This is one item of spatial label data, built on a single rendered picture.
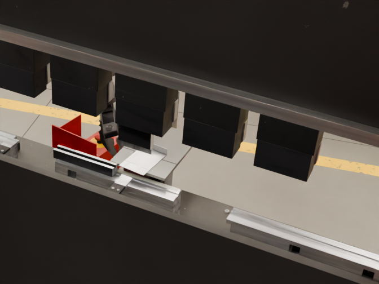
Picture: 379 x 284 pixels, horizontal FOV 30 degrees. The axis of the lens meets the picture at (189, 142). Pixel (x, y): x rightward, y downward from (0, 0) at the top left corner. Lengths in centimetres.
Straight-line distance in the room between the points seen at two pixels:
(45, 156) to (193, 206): 52
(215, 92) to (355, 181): 250
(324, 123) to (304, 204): 224
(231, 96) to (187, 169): 232
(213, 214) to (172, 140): 27
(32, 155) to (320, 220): 173
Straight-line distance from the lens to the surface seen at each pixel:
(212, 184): 371
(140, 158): 210
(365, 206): 378
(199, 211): 213
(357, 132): 145
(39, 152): 235
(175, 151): 215
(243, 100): 149
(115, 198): 140
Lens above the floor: 220
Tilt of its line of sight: 33 degrees down
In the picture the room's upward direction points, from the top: 5 degrees clockwise
